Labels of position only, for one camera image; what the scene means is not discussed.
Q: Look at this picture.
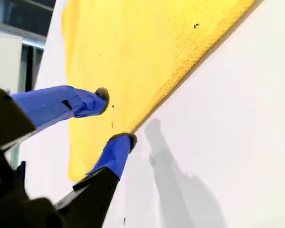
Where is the yellow square towel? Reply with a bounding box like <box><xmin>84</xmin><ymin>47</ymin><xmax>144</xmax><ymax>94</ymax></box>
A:
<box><xmin>61</xmin><ymin>0</ymin><xmax>266</xmax><ymax>183</ymax></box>

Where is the dark window frame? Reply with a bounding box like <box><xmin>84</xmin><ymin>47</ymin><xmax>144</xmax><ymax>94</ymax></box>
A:
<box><xmin>0</xmin><ymin>0</ymin><xmax>57</xmax><ymax>49</ymax></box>

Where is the white board panel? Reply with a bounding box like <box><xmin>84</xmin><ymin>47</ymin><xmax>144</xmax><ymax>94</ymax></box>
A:
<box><xmin>0</xmin><ymin>32</ymin><xmax>23</xmax><ymax>95</ymax></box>

